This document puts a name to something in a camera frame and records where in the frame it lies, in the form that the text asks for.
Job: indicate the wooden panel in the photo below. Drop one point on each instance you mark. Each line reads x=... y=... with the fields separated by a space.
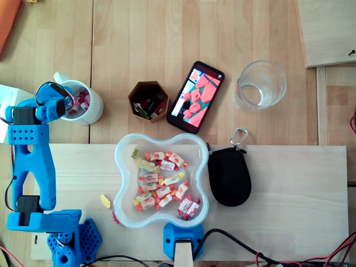
x=328 y=27

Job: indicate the blue post mount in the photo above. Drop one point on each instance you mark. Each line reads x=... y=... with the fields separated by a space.
x=169 y=239

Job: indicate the clear drinking glass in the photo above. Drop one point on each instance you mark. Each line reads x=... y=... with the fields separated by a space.
x=261 y=94

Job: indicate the light wooden base board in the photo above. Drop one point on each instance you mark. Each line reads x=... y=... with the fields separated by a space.
x=278 y=194

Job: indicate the yellow gummy candy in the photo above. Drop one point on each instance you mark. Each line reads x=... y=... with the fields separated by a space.
x=105 y=201

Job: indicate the green yellow gummy bear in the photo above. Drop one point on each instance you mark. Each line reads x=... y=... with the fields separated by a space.
x=135 y=153

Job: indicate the orange fabric item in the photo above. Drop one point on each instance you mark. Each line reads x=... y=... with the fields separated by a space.
x=7 y=19

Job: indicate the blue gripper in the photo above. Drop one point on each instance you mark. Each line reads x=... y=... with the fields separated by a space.
x=60 y=108

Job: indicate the black screw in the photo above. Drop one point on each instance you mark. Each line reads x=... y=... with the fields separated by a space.
x=352 y=51

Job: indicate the wooden post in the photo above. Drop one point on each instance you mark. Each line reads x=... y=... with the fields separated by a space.
x=183 y=256

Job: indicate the red white candy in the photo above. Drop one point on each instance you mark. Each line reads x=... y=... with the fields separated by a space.
x=75 y=103
x=185 y=204
x=83 y=98
x=73 y=111
x=167 y=165
x=193 y=208

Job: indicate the black zip pouch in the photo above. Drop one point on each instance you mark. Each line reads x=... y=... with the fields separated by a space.
x=229 y=180

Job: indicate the red gummy candy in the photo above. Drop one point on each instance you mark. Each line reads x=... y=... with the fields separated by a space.
x=115 y=218

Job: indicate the white ceramic mug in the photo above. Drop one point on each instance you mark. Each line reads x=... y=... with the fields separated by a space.
x=96 y=108

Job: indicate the clear Haribo candy tub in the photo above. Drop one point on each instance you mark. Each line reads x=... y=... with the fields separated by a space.
x=194 y=167

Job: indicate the blue 3D-printed robot arm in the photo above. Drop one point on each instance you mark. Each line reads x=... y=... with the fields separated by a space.
x=33 y=167

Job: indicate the black smartphone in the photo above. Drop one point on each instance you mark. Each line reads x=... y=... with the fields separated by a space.
x=194 y=97

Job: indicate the small yellow plastic piece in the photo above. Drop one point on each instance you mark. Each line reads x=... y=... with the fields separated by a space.
x=34 y=1

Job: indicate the white cardboard box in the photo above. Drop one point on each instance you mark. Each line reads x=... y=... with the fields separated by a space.
x=8 y=94

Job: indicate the brown hexagonal container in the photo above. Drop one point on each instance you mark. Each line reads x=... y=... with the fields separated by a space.
x=139 y=86

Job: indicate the yellow green wrapped candy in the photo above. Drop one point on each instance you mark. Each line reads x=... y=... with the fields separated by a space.
x=172 y=179

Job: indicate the silver carabiner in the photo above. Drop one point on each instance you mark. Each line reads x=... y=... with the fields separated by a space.
x=234 y=142

